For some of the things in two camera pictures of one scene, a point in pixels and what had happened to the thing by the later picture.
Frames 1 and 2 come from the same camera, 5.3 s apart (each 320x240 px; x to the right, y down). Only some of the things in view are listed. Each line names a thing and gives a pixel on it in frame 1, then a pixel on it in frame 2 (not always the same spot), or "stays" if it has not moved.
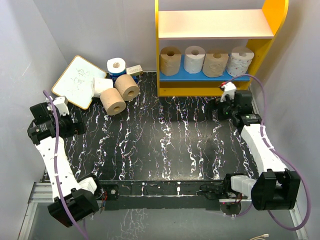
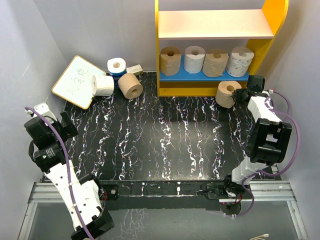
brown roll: [112, 101] to [224, 93]
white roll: [194, 59] stays
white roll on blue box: [116, 65] stays
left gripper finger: [79, 122] to [68, 130]
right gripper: [215, 104] to [238, 94]
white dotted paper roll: [239, 61] stays
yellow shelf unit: [213, 24] stays
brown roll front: [170, 58] stays
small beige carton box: [134, 70] stays
